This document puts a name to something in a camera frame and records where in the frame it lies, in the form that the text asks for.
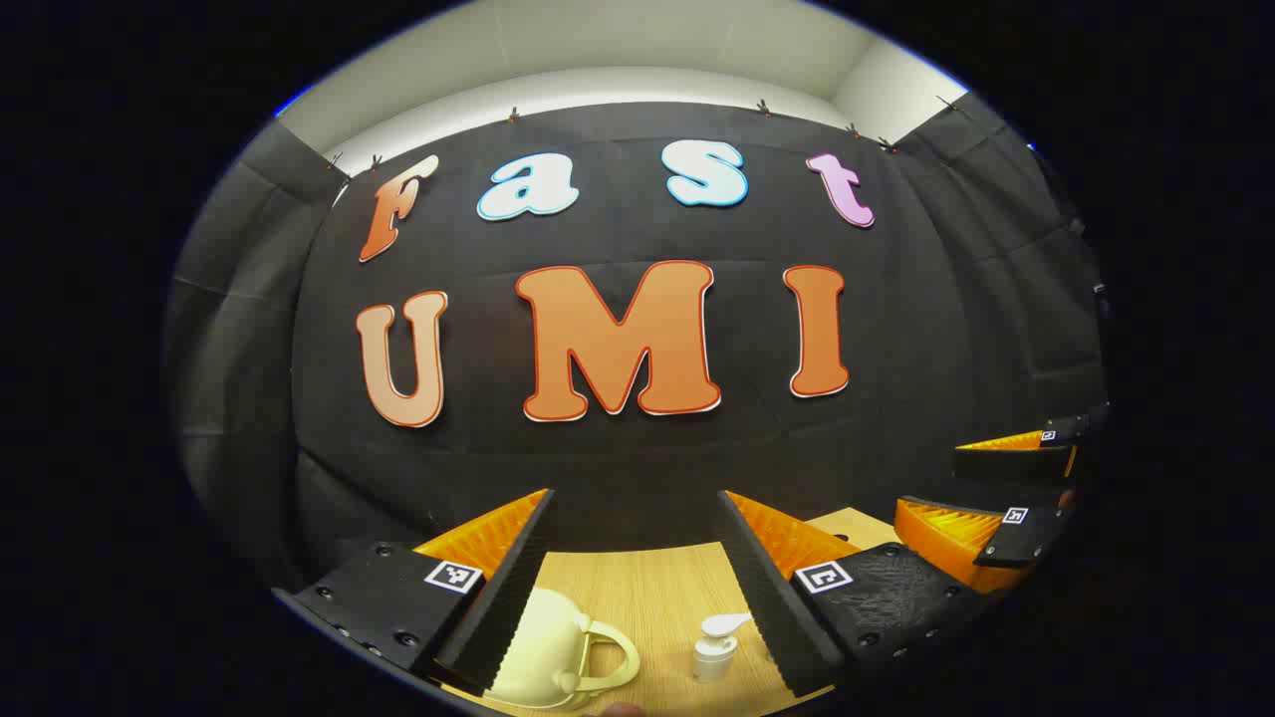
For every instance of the white pump bottle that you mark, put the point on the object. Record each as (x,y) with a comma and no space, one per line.
(714,652)

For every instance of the black backdrop cloth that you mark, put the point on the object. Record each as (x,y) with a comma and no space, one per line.
(618,458)

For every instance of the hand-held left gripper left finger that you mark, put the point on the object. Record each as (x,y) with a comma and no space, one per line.
(513,588)

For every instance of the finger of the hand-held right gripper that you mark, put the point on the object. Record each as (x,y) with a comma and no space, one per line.
(1016,463)
(1026,538)

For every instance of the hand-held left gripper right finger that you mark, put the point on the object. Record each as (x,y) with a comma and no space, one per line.
(767,597)

